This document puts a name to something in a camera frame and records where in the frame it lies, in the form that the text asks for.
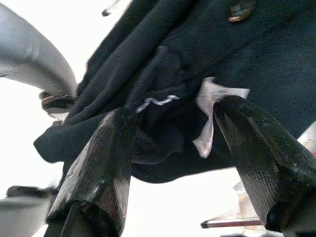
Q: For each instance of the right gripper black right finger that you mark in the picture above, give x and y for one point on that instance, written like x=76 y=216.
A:
x=271 y=168

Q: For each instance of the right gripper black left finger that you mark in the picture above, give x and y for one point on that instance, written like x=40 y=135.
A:
x=98 y=172

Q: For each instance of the black sweater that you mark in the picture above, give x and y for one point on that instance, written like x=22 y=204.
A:
x=222 y=49

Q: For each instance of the pink marble folding table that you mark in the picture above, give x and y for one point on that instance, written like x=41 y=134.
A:
x=232 y=223

